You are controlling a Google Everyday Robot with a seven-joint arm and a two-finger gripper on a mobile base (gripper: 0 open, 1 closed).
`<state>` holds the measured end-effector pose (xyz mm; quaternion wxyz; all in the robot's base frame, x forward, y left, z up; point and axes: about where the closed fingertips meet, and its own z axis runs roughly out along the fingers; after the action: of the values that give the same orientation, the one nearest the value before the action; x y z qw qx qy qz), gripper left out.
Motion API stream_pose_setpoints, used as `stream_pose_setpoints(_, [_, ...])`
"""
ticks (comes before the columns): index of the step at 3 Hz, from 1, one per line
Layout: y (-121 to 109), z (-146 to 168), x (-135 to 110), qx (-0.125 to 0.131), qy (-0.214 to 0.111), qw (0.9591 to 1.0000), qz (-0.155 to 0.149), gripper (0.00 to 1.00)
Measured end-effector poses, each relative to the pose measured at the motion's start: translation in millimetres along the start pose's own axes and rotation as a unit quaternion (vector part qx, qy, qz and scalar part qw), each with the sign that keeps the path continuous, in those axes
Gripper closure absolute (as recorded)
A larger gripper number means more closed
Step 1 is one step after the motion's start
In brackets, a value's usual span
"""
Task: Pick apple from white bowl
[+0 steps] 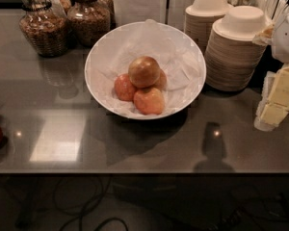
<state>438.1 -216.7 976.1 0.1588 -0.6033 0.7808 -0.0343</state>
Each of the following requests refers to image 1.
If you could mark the stack of paper bowls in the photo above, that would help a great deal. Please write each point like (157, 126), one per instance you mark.
(199, 19)
(231, 56)

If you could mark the glass jar of cereal right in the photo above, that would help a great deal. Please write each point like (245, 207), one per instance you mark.
(90, 20)

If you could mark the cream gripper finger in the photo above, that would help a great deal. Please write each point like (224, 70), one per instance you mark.
(264, 38)
(274, 105)

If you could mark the yellow-red top apple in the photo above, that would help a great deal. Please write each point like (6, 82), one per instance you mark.
(144, 72)

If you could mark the red apple left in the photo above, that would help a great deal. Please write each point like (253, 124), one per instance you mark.
(124, 89)

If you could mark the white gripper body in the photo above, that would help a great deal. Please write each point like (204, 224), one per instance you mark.
(287, 38)

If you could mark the white bowl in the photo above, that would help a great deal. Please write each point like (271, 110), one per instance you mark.
(99, 64)

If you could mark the front stack of paper bowls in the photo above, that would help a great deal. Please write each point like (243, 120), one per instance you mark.
(231, 56)

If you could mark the white napkin holder left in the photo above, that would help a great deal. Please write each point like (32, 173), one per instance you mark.
(129, 11)

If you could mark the rear stack of paper bowls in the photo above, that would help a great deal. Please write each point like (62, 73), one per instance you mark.
(199, 19)

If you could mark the red apple back right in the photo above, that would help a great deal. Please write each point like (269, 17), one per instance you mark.
(162, 81)

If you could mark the glass jar of cereal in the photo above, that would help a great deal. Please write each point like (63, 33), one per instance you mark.
(90, 20)
(45, 31)

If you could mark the red apple front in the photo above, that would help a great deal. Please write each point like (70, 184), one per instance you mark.
(149, 101)

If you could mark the glass jar of cereal left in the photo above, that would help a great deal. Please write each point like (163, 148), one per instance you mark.
(45, 31)

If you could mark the white paper liner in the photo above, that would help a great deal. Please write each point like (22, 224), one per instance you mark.
(179, 64)

